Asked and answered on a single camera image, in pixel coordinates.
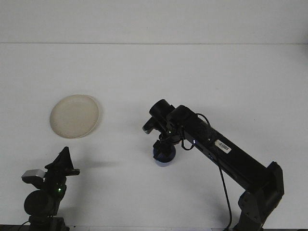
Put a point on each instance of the pale blue cup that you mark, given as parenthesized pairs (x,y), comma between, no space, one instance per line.
(166,163)

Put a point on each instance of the pale round plate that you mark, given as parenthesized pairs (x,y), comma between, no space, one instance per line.
(74,116)

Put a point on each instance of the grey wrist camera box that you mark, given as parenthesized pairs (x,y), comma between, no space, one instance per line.
(32,174)
(148,129)

